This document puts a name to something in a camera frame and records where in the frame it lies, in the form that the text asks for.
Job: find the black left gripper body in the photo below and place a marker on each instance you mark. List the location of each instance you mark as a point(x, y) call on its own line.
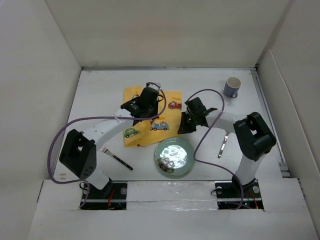
point(152, 110)

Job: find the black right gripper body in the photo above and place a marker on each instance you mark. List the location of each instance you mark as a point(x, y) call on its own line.
point(189, 123)

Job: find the silver metal spoon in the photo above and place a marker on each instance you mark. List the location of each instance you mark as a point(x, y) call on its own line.
point(223, 144)

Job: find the green flower plate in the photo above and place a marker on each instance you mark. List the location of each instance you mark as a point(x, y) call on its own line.
point(175, 156)

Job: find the purple ceramic mug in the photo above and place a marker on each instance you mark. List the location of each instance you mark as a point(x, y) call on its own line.
point(231, 87)

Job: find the black-handled metal fork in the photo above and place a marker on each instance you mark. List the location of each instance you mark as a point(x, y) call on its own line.
point(109, 153)

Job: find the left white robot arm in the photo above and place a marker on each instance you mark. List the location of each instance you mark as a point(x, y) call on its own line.
point(79, 150)

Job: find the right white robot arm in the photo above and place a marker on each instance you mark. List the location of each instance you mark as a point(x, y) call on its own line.
point(253, 135)

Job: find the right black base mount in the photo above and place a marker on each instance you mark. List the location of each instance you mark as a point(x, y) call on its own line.
point(229, 197)

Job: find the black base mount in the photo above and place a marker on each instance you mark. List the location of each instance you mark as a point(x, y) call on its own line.
point(115, 198)
point(229, 197)

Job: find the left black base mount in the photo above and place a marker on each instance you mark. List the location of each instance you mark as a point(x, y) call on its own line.
point(115, 198)

